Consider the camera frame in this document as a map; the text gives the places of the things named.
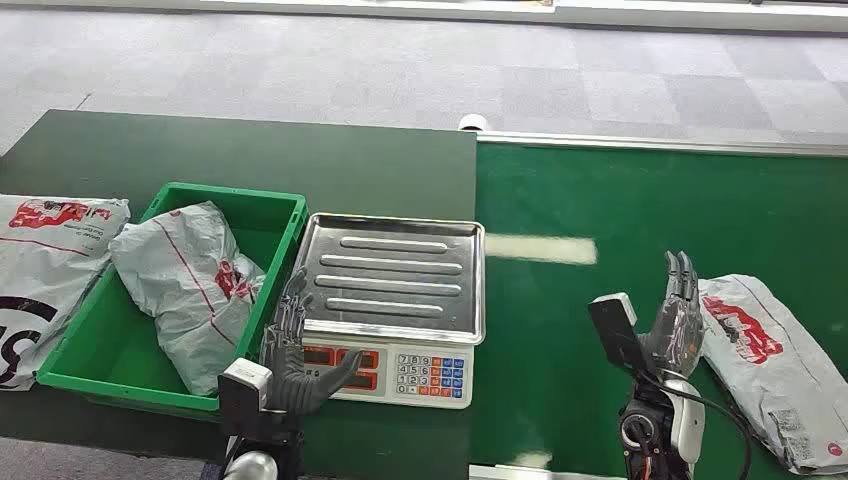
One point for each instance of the green plastic crate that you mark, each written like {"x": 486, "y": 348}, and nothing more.
{"x": 265, "y": 218}

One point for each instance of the crumpled grey mailer package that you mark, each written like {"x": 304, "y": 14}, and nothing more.
{"x": 185, "y": 298}

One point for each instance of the grey package with black print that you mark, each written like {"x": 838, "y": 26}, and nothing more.
{"x": 46, "y": 265}

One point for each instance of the silver conveyor side rail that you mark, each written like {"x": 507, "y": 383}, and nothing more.
{"x": 662, "y": 143}
{"x": 543, "y": 473}

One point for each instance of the white conveyor roller end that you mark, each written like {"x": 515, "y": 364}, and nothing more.
{"x": 474, "y": 123}

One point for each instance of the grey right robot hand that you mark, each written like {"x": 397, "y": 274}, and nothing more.
{"x": 676, "y": 338}

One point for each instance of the white electronic scale body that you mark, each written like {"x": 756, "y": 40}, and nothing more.
{"x": 391, "y": 374}

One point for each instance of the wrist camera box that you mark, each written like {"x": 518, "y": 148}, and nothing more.
{"x": 613, "y": 331}
{"x": 242, "y": 397}

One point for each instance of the green conveyor belt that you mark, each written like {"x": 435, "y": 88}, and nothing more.
{"x": 596, "y": 199}

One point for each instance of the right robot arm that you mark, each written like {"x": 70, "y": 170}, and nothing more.
{"x": 682, "y": 424}

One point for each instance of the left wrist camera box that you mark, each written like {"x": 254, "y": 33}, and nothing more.
{"x": 242, "y": 397}

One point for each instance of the grey package with red logo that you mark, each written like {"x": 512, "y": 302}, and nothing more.
{"x": 782, "y": 384}

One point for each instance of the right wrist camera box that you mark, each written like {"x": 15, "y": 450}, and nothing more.
{"x": 613, "y": 331}

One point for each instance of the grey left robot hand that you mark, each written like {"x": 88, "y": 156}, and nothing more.
{"x": 288, "y": 378}

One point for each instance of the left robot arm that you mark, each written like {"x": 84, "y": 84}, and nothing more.
{"x": 252, "y": 467}

